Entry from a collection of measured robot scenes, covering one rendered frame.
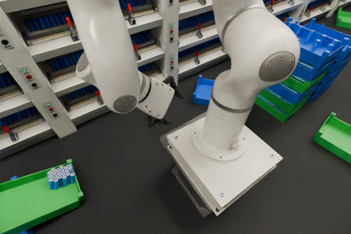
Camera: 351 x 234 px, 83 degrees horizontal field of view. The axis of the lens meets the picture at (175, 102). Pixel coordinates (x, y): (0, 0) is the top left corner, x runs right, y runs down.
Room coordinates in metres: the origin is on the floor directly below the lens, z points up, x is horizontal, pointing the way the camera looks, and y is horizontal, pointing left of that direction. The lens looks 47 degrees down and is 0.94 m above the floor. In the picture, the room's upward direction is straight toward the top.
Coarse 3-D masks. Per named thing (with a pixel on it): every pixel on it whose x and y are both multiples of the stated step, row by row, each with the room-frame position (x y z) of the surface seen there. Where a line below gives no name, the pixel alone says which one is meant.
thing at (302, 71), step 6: (300, 66) 0.77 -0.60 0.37; (324, 66) 0.77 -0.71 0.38; (330, 66) 0.83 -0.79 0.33; (294, 72) 0.78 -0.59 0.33; (300, 72) 0.76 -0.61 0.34; (306, 72) 0.74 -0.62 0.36; (312, 72) 0.73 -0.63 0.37; (318, 72) 0.73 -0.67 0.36; (306, 78) 0.73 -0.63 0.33; (312, 78) 0.72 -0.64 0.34
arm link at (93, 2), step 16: (80, 0) 0.34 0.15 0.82; (96, 0) 0.34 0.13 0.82; (112, 0) 0.36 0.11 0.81; (80, 16) 0.33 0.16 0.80; (96, 16) 0.33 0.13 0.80; (112, 16) 0.34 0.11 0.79; (80, 32) 0.31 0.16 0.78; (96, 32) 0.31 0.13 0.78; (112, 32) 0.32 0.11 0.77; (128, 32) 0.34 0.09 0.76; (96, 48) 0.29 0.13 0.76; (112, 48) 0.30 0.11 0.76; (128, 48) 0.31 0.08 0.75; (96, 64) 0.28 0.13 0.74; (112, 64) 0.28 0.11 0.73; (128, 64) 0.29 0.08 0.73; (96, 80) 0.27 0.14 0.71; (112, 80) 0.27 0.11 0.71; (128, 80) 0.28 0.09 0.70; (112, 96) 0.26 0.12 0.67; (128, 96) 0.27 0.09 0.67
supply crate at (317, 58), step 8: (296, 24) 1.03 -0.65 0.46; (304, 32) 0.99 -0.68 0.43; (304, 40) 0.96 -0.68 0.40; (312, 40) 0.94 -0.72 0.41; (328, 40) 0.89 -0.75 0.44; (344, 40) 0.83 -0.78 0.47; (304, 48) 0.79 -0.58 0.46; (320, 48) 0.88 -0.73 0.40; (336, 48) 0.85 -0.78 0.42; (304, 56) 0.78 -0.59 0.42; (312, 56) 0.75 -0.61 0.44; (320, 56) 0.73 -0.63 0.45; (328, 56) 0.73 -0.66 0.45; (312, 64) 0.74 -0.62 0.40; (320, 64) 0.72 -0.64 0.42
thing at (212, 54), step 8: (216, 40) 1.39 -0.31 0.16; (192, 48) 1.27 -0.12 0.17; (200, 48) 1.28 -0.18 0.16; (208, 48) 1.29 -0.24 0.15; (216, 48) 1.32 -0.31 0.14; (224, 48) 1.32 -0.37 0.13; (184, 56) 1.18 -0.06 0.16; (192, 56) 1.20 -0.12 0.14; (200, 56) 1.22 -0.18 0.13; (208, 56) 1.24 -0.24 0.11; (216, 56) 1.26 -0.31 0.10; (224, 56) 1.31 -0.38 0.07; (184, 64) 1.14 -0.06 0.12; (192, 64) 1.15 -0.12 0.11; (200, 64) 1.16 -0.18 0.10; (184, 72) 1.09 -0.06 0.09
